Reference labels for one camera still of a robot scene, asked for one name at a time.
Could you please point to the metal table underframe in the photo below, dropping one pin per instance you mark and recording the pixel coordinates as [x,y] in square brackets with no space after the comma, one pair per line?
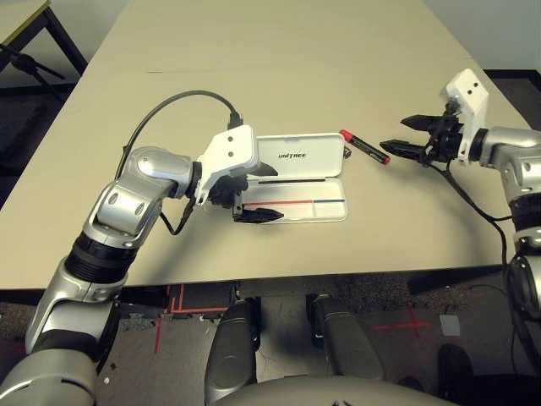
[287,285]

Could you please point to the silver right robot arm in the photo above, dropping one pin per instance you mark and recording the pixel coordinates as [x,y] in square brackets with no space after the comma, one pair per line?
[507,144]

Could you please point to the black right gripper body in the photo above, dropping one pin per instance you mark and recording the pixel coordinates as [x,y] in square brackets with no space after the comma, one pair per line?
[446,139]

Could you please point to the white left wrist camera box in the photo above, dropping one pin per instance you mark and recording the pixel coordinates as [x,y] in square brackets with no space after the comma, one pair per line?
[230,146]

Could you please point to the beige side table black frame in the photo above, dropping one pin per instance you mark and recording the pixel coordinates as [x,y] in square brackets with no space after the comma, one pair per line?
[21,17]

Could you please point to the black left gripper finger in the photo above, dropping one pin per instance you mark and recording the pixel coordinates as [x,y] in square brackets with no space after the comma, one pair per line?
[266,171]
[258,215]

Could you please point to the grey robot left leg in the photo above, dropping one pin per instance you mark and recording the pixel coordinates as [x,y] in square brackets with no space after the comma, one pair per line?
[232,347]

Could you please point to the red and black marker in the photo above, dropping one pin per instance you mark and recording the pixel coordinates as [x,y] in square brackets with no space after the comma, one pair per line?
[367,148]

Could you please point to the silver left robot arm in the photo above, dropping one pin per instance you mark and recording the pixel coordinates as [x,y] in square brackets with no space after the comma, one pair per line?
[156,162]

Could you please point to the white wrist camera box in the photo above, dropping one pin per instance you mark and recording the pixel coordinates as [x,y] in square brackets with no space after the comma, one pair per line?
[230,146]
[469,91]

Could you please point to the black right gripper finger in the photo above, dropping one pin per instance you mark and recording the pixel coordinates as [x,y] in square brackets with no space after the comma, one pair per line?
[403,149]
[420,122]

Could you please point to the grey robot torso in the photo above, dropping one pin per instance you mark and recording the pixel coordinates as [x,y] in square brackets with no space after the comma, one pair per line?
[329,393]

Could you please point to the black tripod stand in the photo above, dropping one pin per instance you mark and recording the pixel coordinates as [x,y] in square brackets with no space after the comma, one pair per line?
[25,61]

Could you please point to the grey robot right leg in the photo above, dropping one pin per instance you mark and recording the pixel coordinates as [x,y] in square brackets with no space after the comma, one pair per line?
[346,342]

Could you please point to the red tape strip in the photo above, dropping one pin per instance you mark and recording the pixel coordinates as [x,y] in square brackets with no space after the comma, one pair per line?
[158,334]

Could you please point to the white plastic pencil case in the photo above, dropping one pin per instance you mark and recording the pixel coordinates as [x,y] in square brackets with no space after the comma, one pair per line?
[304,169]

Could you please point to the grey robot leg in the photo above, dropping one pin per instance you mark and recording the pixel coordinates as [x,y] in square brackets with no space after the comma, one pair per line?
[346,342]
[232,347]

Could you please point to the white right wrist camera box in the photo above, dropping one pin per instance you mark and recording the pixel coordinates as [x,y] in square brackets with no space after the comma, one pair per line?
[469,91]

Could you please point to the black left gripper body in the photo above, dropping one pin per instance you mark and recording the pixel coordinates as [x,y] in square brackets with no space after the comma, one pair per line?
[224,190]

